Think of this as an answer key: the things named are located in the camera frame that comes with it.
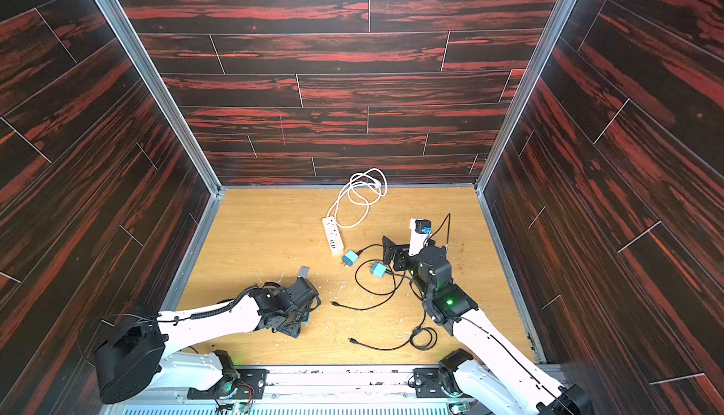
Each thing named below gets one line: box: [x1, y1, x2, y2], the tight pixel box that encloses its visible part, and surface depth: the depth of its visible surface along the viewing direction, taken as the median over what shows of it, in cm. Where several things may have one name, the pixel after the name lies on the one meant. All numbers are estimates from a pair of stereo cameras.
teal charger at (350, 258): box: [342, 249, 360, 267], surface depth 98 cm
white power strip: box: [322, 215, 345, 257], surface depth 103 cm
